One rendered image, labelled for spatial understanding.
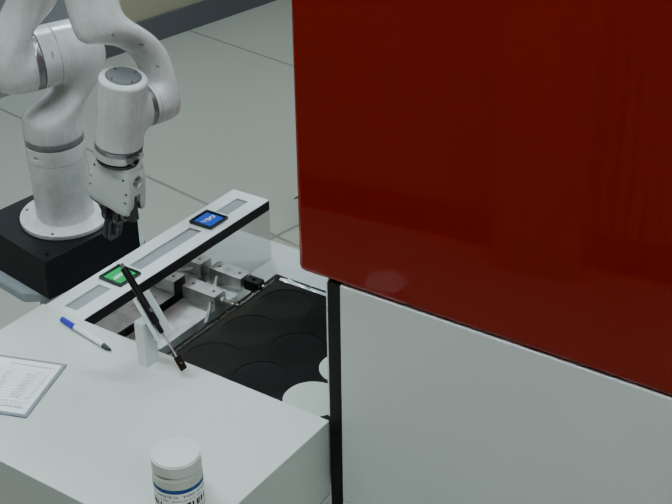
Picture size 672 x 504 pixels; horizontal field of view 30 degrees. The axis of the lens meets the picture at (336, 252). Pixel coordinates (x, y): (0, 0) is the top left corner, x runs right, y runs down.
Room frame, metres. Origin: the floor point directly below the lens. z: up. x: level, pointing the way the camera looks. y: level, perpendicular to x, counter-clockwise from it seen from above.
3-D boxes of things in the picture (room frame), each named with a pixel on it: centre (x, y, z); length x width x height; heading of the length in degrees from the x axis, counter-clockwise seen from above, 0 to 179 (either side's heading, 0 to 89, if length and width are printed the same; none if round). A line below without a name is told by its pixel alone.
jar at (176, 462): (1.37, 0.23, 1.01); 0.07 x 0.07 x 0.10
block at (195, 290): (2.05, 0.25, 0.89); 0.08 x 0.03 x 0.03; 55
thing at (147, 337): (1.71, 0.30, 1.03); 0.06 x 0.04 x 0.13; 55
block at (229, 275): (2.12, 0.21, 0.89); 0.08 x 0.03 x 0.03; 55
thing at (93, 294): (2.11, 0.33, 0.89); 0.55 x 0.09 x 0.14; 145
